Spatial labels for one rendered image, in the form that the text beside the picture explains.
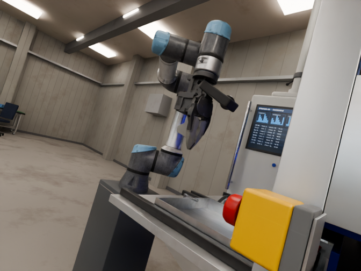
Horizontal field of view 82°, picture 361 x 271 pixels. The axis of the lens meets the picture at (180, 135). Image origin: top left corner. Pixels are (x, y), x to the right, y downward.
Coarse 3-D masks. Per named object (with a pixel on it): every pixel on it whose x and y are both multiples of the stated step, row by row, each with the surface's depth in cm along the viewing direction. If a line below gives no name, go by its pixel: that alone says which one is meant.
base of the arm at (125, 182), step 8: (128, 168) 103; (128, 176) 102; (136, 176) 101; (144, 176) 103; (120, 184) 102; (128, 184) 100; (136, 184) 100; (144, 184) 103; (136, 192) 100; (144, 192) 103
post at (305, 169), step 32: (352, 0) 30; (320, 32) 31; (352, 32) 29; (320, 64) 30; (352, 64) 28; (320, 96) 30; (288, 128) 31; (320, 128) 29; (288, 160) 30; (320, 160) 28; (288, 192) 29; (320, 192) 27
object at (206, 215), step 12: (156, 204) 53; (168, 204) 50; (180, 204) 61; (192, 204) 65; (204, 204) 70; (216, 204) 70; (180, 216) 47; (192, 216) 58; (204, 216) 61; (216, 216) 65; (204, 228) 43; (216, 228) 54; (228, 228) 56; (216, 240) 41; (228, 240) 39; (324, 252) 50
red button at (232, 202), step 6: (228, 198) 27; (234, 198) 27; (240, 198) 27; (228, 204) 27; (234, 204) 26; (228, 210) 26; (234, 210) 26; (228, 216) 26; (234, 216) 26; (228, 222) 27; (234, 222) 26
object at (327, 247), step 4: (224, 200) 78; (320, 240) 58; (324, 240) 73; (320, 244) 57; (324, 244) 57; (328, 244) 56; (324, 248) 57; (328, 248) 56; (328, 252) 56; (324, 256) 56; (328, 256) 56
